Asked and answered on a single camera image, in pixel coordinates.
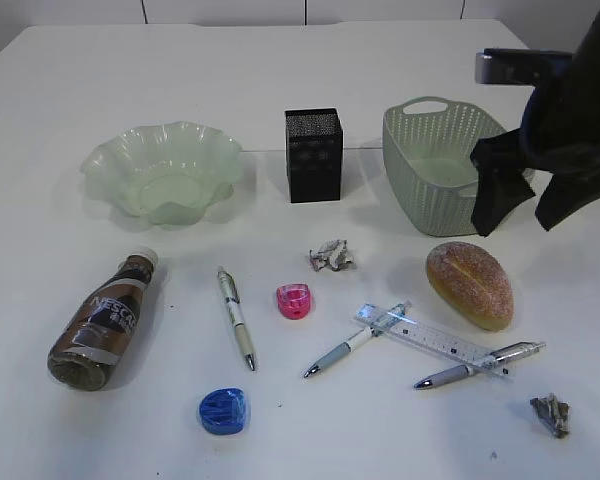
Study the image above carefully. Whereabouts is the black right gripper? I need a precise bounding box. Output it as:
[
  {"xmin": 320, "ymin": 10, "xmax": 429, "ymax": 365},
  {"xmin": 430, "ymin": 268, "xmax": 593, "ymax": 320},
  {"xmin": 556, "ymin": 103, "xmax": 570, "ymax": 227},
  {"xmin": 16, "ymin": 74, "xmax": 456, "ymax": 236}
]
[{"xmin": 470, "ymin": 59, "xmax": 600, "ymax": 237}]

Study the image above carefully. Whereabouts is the sugar dusted bread loaf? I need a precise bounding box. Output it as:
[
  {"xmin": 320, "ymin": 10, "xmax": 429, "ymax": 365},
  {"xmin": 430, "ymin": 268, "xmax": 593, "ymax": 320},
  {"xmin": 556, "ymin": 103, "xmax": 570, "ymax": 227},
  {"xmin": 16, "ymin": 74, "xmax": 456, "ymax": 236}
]
[{"xmin": 425, "ymin": 241, "xmax": 514, "ymax": 332}]

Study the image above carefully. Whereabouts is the paper ball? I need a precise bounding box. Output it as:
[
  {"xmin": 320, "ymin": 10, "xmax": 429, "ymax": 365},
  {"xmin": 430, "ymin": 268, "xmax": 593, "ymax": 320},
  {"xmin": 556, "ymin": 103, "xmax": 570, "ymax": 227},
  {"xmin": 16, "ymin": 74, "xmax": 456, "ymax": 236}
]
[
  {"xmin": 529, "ymin": 393, "xmax": 570, "ymax": 439},
  {"xmin": 309, "ymin": 239, "xmax": 355, "ymax": 272}
]

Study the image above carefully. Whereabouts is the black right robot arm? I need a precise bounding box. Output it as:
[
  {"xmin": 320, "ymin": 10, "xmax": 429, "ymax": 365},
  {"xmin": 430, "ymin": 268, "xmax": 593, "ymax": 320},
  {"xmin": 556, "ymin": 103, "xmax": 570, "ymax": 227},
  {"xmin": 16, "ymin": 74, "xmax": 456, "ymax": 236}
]
[{"xmin": 470, "ymin": 10, "xmax": 600, "ymax": 237}]

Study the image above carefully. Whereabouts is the green plastic woven basket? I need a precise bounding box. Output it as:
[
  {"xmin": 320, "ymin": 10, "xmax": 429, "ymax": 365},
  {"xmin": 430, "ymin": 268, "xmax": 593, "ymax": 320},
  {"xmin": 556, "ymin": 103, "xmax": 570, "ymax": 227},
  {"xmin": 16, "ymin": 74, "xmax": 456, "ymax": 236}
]
[{"xmin": 382, "ymin": 96, "xmax": 505, "ymax": 237}]

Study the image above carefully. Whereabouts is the clear grey gel pen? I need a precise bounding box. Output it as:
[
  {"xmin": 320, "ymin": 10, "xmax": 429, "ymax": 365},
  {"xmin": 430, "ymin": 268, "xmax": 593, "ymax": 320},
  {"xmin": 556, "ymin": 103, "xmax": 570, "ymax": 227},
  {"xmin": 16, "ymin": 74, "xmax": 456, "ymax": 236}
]
[{"xmin": 414, "ymin": 341, "xmax": 546, "ymax": 390}]

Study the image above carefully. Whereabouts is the black mesh pen holder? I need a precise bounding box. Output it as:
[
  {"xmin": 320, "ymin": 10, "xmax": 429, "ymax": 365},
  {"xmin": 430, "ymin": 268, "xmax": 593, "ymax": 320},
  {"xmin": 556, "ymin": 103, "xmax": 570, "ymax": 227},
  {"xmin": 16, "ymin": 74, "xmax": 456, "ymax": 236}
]
[{"xmin": 285, "ymin": 108, "xmax": 343, "ymax": 203}]

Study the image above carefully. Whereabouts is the white green ballpoint pen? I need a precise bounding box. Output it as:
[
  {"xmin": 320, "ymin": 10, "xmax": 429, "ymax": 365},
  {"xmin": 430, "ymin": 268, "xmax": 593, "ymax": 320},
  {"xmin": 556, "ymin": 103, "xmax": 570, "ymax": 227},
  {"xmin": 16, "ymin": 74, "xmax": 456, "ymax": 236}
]
[{"xmin": 217, "ymin": 267, "xmax": 256, "ymax": 372}]

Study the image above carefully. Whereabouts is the green wavy glass plate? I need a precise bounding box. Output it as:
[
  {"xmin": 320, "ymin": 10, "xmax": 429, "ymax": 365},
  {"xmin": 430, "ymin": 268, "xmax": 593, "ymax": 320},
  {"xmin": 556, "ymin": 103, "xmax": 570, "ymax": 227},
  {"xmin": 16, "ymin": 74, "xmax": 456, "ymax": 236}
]
[{"xmin": 80, "ymin": 121, "xmax": 243, "ymax": 226}]

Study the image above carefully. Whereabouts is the transparent plastic ruler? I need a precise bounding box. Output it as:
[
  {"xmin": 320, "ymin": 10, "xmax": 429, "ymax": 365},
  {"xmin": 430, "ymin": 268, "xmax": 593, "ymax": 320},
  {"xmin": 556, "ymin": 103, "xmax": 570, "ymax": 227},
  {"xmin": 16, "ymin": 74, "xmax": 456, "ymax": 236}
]
[{"xmin": 354, "ymin": 303, "xmax": 511, "ymax": 380}]

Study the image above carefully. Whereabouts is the pink lead refill case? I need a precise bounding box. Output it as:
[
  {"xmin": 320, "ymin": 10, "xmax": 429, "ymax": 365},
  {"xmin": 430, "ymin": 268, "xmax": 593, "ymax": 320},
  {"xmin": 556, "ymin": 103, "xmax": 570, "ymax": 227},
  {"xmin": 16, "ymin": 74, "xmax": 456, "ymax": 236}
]
[{"xmin": 276, "ymin": 283, "xmax": 312, "ymax": 320}]

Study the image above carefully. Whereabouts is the blue lead refill case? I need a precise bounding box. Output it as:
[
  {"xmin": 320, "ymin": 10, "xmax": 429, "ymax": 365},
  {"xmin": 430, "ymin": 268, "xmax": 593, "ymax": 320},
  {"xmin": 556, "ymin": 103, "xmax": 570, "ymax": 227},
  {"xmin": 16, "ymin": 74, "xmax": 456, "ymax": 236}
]
[{"xmin": 197, "ymin": 387, "xmax": 250, "ymax": 436}]

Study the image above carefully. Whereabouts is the brown Nescafe coffee bottle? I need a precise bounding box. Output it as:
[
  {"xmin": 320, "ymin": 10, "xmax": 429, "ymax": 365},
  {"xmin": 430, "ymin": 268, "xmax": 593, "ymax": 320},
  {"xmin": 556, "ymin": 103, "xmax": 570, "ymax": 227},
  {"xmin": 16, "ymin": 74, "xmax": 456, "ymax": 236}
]
[{"xmin": 47, "ymin": 247, "xmax": 158, "ymax": 391}]

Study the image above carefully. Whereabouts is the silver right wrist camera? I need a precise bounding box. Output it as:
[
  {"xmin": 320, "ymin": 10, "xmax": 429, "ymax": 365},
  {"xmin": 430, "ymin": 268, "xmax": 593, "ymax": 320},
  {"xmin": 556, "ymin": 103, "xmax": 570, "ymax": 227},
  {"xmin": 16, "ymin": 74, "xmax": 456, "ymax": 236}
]
[{"xmin": 475, "ymin": 48, "xmax": 573, "ymax": 87}]

